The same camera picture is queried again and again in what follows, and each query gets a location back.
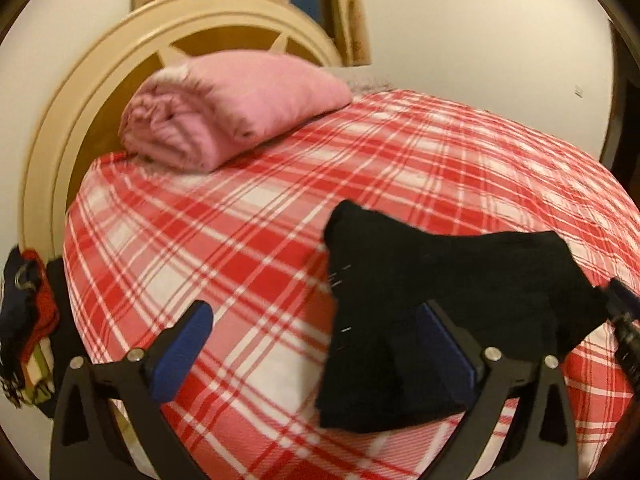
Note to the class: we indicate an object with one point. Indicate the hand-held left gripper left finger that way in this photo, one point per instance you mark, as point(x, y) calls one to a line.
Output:
point(187, 337)

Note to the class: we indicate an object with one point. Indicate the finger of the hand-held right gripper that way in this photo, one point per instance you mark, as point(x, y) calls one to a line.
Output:
point(625, 296)
point(629, 340)

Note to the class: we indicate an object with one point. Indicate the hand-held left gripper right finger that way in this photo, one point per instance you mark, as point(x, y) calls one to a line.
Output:
point(447, 345)

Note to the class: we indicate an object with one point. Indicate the black pants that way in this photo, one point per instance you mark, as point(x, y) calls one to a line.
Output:
point(410, 280)

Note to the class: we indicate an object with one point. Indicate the red plaid bed sheet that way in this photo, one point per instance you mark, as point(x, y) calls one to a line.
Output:
point(225, 240)

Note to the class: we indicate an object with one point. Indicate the black cloth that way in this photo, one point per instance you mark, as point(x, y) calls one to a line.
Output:
point(70, 305)

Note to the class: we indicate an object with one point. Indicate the red cloth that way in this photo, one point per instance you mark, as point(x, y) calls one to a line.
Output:
point(45, 300)

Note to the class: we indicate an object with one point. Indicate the plaid fringed scarf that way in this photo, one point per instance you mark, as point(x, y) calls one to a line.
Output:
point(35, 370)

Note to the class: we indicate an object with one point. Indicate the dark navy cloth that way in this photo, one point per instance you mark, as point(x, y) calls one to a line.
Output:
point(17, 300)

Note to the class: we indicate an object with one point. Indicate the dark wooden door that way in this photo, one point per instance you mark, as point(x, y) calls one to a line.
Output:
point(622, 110)

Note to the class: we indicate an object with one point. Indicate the folded pink blanket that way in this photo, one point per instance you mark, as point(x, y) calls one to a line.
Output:
point(225, 105)

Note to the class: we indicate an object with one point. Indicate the cream wooden headboard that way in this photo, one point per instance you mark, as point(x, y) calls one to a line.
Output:
point(60, 125)

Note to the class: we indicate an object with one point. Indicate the grey textured cloth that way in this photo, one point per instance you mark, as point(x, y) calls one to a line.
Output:
point(367, 81)

